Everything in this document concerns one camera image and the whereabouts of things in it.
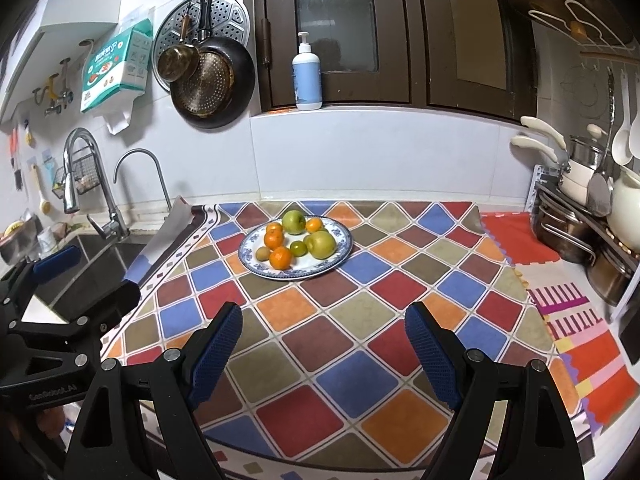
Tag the red foam mat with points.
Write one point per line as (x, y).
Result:
(520, 240)

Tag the round brown pot lid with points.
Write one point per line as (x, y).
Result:
(550, 0)

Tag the red hanging tool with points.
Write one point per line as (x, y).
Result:
(12, 145)

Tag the blue pump bottle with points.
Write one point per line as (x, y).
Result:
(307, 80)

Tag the white ceramic kettle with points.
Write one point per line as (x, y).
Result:
(627, 210)

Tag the green and white bag box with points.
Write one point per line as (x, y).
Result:
(115, 67)

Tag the green apple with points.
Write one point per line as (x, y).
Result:
(293, 221)

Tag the perforated steel steamer plate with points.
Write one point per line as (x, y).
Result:
(225, 10)

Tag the large orange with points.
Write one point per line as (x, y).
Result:
(280, 258)

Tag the perforated metal colander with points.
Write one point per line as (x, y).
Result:
(205, 85)

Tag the blue and white plate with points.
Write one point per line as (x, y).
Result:
(322, 266)

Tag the stainless steel pot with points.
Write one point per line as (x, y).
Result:
(612, 272)
(560, 232)

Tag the steel kitchen sink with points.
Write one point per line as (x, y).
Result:
(100, 255)

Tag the thin chrome gooseneck faucet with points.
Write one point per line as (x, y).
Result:
(136, 150)

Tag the brass ladle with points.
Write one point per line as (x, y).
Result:
(175, 62)

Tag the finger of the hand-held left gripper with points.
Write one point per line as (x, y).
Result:
(112, 305)
(57, 262)

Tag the white plastic bag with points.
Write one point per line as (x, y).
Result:
(117, 122)

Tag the small tangerine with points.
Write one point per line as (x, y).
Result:
(274, 228)

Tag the black frying pan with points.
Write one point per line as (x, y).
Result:
(244, 75)

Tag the steel spatula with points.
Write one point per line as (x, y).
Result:
(599, 192)

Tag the black hanging brush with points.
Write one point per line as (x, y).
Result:
(17, 177)

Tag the steel pot with lid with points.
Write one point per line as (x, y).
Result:
(582, 152)

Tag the colourful checkered table mat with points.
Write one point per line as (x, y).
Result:
(350, 310)

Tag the brown kiwi fruit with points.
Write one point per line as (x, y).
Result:
(262, 253)

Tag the pink striped cloth mat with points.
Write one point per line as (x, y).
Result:
(595, 360)

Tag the yellow-green apple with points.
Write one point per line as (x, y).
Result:
(320, 244)

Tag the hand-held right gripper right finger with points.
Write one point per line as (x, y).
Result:
(435, 355)

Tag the brown wooden window frame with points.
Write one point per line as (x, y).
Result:
(415, 35)

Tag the chrome pull-down faucet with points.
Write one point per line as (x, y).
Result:
(71, 195)

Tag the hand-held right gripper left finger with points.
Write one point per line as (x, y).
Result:
(215, 355)

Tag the orange tangerine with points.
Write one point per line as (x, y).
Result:
(314, 224)
(274, 241)

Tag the dark green mandarin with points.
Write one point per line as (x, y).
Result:
(298, 248)

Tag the white ladle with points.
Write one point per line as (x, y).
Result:
(621, 147)

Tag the white cup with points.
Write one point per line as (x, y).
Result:
(47, 241)

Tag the yellow hanging tool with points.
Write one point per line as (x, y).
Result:
(27, 135)

